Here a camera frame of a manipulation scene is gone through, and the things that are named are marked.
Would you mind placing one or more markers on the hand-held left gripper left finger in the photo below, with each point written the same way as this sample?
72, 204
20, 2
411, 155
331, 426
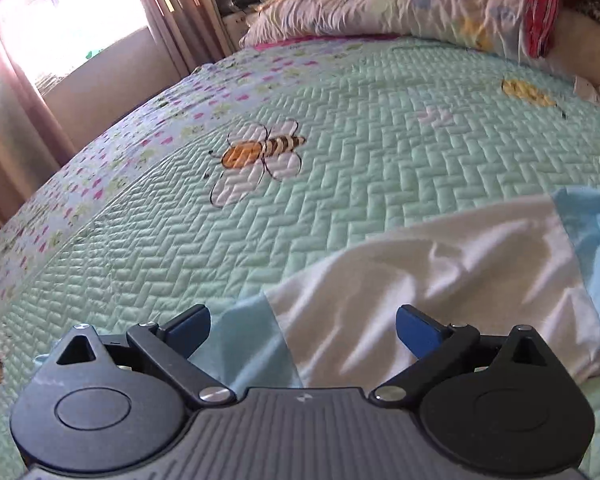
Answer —
187, 330

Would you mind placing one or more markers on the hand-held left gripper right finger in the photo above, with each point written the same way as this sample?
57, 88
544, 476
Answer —
420, 332

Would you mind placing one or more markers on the light blue and white garment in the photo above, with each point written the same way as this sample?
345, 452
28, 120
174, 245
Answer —
430, 280

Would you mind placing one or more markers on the green quilted bee bedspread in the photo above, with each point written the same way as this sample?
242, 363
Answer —
380, 150

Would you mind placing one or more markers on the pink curtain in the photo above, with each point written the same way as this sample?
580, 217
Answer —
180, 15
15, 125

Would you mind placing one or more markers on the crumpled beige cloth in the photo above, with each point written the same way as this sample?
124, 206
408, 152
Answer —
597, 91

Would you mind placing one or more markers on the beige pillow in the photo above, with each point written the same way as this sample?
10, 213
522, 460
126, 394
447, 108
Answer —
580, 45

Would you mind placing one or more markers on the bright window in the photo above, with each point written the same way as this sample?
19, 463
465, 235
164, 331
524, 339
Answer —
65, 20

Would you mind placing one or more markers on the floral white duvet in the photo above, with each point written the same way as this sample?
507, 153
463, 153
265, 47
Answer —
380, 0

